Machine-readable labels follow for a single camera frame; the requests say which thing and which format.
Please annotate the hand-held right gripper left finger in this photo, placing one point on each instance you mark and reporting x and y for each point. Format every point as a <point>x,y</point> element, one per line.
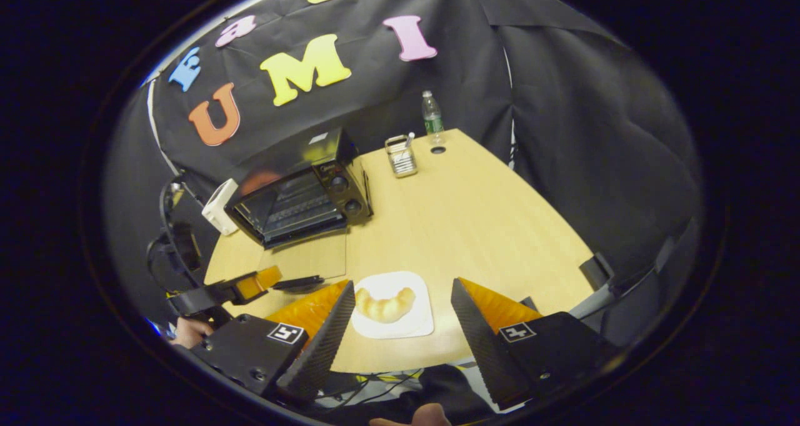
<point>322,351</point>

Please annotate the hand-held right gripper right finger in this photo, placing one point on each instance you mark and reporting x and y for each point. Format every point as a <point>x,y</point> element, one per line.
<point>481,351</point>

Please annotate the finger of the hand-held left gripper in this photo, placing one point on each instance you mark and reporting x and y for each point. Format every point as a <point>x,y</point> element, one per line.
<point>212,298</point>

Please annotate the golden croissant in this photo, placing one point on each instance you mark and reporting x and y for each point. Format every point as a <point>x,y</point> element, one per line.
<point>384,307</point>

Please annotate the black electric oven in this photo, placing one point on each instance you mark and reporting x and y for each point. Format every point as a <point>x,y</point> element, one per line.
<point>300,157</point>

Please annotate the white toaster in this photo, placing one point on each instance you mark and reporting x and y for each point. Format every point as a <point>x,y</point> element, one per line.
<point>219,210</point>

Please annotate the white square plate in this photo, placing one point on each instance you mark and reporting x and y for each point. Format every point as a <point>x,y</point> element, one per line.
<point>409,329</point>

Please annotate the black office chair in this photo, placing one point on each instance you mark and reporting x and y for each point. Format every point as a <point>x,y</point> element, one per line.
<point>597,270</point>

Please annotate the clear glass container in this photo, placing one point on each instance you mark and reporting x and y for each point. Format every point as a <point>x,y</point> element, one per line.
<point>400,163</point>

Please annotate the thin pale utensil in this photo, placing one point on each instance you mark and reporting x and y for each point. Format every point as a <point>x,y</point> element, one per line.
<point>409,142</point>

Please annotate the black backdrop cloth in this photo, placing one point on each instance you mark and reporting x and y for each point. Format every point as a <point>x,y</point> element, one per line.
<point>562,132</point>

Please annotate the clear water bottle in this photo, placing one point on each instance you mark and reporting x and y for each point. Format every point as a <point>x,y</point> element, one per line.
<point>432,120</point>

